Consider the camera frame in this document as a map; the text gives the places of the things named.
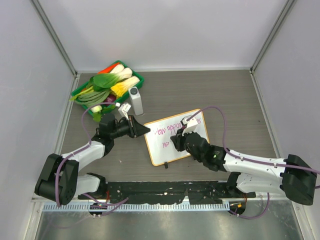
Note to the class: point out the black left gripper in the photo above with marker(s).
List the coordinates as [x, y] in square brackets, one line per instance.
[136, 129]

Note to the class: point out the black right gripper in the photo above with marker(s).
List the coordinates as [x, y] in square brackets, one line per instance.
[178, 139]

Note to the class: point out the yellow framed whiteboard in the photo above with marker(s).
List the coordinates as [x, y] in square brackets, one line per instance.
[160, 147]

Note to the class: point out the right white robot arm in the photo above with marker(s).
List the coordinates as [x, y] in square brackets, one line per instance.
[290, 176]

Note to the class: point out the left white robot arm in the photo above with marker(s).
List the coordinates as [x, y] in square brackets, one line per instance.
[59, 180]

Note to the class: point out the white pen holder box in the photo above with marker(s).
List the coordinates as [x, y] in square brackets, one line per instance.
[136, 100]

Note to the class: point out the purple toy onion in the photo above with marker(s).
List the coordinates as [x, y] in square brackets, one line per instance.
[110, 99]

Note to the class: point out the yellow napa cabbage toy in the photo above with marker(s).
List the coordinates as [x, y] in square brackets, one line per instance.
[122, 87]

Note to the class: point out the green plastic vegetable tray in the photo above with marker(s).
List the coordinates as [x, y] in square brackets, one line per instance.
[109, 107]

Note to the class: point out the green bok choy toy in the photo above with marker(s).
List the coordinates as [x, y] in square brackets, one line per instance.
[99, 82]

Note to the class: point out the white bok choy toy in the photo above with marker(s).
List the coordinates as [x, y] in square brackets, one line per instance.
[124, 74]

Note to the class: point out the green onion toy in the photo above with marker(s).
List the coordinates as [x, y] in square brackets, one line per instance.
[89, 97]

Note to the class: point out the orange toy carrot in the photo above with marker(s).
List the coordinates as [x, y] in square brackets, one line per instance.
[108, 69]

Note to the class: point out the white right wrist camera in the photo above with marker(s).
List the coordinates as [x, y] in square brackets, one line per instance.
[190, 125]

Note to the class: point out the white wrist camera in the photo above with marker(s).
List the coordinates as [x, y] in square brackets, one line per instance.
[190, 125]
[123, 109]

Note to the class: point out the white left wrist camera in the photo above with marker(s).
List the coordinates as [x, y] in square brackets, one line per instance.
[123, 109]

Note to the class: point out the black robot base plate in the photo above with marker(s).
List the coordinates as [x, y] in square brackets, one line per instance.
[169, 192]

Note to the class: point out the grey slotted cable duct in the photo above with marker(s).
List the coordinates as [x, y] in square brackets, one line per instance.
[185, 206]

